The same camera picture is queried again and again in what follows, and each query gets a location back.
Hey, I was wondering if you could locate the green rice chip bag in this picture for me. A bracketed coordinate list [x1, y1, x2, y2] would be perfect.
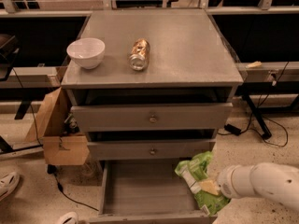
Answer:
[175, 151, 230, 217]

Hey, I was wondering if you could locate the white gripper wrist block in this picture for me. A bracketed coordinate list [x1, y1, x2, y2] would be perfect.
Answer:
[199, 165, 247, 199]

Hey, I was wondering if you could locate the black floor cable left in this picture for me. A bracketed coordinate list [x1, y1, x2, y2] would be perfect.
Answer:
[46, 164, 100, 213]

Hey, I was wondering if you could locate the gold drink can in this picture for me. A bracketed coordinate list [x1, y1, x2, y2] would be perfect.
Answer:
[129, 38, 150, 71]

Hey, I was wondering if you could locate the yellow foam scrap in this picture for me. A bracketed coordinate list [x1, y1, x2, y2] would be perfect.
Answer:
[246, 61, 262, 69]

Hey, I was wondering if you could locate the black table leg right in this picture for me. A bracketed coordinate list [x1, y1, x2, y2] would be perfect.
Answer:
[242, 93, 272, 139]

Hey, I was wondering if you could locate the grey drawer cabinet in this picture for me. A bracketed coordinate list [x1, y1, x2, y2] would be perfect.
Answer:
[60, 8, 244, 170]

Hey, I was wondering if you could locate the black cable right floor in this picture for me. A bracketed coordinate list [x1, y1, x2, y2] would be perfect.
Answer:
[217, 63, 291, 148]

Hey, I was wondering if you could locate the bottom open grey drawer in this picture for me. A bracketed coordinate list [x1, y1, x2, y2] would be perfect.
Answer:
[90, 159, 216, 224]

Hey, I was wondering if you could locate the white ceramic bowl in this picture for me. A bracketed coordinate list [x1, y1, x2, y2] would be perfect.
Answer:
[66, 37, 106, 69]

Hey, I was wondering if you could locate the top grey drawer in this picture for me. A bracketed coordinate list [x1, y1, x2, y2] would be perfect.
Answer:
[71, 103, 233, 132]

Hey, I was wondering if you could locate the middle grey drawer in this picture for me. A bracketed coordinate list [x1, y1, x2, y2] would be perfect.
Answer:
[88, 139, 216, 161]

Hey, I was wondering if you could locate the white shoe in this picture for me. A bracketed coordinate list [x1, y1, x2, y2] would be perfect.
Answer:
[0, 172, 20, 201]
[55, 212, 78, 224]

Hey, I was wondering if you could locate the brown cardboard box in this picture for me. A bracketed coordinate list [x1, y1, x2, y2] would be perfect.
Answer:
[24, 88, 89, 165]

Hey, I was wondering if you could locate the white shoe left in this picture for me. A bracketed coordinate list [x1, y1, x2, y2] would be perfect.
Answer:
[0, 172, 20, 201]

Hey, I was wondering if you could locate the white shoe bottom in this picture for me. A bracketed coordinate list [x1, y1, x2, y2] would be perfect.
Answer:
[55, 212, 78, 224]

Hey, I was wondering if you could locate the black power adapter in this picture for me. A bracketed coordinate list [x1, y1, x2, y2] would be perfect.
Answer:
[224, 124, 241, 136]

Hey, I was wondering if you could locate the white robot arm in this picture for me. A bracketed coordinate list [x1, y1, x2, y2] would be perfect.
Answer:
[199, 162, 299, 211]

